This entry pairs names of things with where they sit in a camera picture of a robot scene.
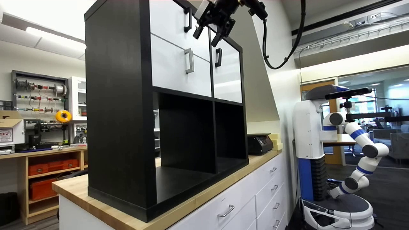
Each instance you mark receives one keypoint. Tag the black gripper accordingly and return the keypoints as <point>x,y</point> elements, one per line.
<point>218,13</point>

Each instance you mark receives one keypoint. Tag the black door handle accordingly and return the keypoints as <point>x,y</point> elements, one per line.
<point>219,58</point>

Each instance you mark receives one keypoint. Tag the white cabinet door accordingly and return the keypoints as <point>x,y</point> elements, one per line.
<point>228,78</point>

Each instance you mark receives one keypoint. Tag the white upper left drawer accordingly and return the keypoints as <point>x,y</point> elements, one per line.
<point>167,18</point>

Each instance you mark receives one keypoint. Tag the white drawer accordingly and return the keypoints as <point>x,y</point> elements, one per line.
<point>169,69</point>
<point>167,18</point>

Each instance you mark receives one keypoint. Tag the white lower left drawer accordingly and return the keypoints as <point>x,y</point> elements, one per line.
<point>169,69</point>

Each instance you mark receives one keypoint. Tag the black device on counter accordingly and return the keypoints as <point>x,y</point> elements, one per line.
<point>259,143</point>

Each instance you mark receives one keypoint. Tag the black cube shelf unit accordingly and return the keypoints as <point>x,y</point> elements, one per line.
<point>148,144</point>

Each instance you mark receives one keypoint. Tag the yellow tape roll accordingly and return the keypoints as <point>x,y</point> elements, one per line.
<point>63,116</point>

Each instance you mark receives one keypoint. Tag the white cabinet with wood top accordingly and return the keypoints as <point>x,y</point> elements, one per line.
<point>233,202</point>

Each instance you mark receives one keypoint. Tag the grey tool pegboard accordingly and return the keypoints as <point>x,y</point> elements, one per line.
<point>36,96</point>

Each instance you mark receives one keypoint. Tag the orange storage bin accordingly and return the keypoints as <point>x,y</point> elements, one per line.
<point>41,167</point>

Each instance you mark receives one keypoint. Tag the wooden workbench with shelves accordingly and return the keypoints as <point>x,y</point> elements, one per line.
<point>35,192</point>

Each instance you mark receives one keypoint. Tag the cardboard box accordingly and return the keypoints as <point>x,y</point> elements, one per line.
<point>12,128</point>

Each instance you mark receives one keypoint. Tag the black upper drawer handle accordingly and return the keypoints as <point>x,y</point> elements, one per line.
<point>188,19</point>

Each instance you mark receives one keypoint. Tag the silver lower drawer handle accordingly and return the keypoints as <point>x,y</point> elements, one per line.
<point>190,61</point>

